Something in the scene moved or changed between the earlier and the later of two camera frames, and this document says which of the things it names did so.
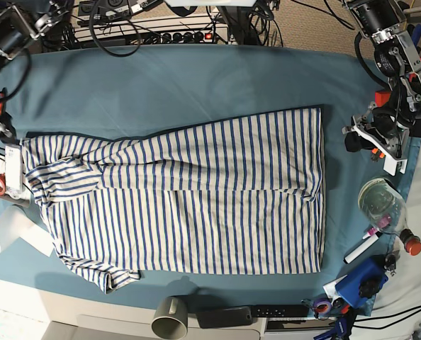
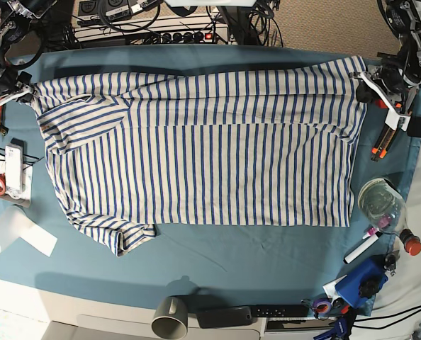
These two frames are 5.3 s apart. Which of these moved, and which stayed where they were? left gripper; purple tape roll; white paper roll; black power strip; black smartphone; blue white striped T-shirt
Moved: blue white striped T-shirt; left gripper
Stayed: white paper roll; purple tape roll; black smartphone; black power strip
